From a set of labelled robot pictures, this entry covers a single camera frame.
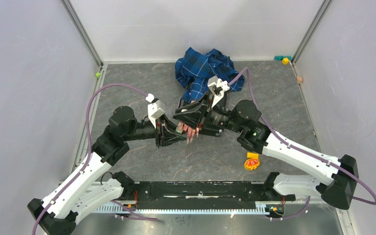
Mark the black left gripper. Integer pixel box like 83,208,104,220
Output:
123,113,187,148

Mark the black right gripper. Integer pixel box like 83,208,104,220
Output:
173,91,243,134

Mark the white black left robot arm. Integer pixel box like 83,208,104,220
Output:
27,106,186,235

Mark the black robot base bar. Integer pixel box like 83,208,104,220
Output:
113,171,296,210

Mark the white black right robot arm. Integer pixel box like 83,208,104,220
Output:
173,95,358,210

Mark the fake hand with painted nails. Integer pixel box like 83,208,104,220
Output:
177,122,200,144

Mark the black ribbed block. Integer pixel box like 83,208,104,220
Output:
199,92,228,137

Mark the blue plaid shirt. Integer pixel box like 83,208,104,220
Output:
175,47,239,103

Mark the yellow orange toy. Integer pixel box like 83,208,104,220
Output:
243,152,260,170

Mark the teal block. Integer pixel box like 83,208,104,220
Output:
274,55,292,61

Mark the yellow cube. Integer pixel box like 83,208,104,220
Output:
282,57,290,65

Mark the tan wooden cube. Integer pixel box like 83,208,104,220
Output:
296,76,303,84

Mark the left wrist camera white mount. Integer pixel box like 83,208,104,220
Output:
145,93,165,129

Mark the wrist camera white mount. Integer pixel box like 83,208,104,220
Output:
207,76,230,108
145,93,165,129

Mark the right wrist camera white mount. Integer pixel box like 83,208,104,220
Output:
207,76,230,108

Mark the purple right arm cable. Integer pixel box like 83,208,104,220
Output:
228,67,376,206

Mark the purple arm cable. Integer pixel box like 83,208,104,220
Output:
228,67,376,206
31,83,148,235

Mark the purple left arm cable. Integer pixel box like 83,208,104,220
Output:
31,83,148,235

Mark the white slotted cable rail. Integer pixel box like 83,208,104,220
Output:
94,202,270,215

